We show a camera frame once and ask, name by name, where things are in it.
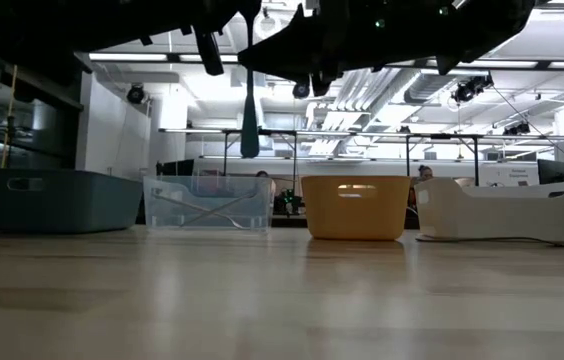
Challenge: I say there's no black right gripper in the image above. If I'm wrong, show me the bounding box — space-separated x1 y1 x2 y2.
237 0 463 99

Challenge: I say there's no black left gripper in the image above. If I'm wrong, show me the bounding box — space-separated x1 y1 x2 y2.
151 0 263 77

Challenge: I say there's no white round ceiling lamp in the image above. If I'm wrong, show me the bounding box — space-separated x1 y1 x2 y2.
259 9 278 34

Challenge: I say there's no black device green light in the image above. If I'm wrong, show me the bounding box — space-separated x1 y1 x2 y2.
271 188 303 217

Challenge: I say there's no clear plastic bin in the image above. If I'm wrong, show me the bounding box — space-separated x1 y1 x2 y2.
142 174 276 234

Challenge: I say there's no black monitor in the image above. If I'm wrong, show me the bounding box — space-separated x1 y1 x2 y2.
155 158 196 176
536 158 564 186

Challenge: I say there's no orange plastic bin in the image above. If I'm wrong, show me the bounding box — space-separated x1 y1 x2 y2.
300 174 412 241

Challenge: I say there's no dark teal plastic bin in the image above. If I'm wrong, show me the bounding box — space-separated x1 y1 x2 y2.
0 168 144 235

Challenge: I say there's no white plastic bin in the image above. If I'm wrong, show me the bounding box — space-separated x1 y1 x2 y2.
414 178 564 245

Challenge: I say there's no long black frame table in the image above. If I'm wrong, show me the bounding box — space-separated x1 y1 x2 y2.
159 127 564 189

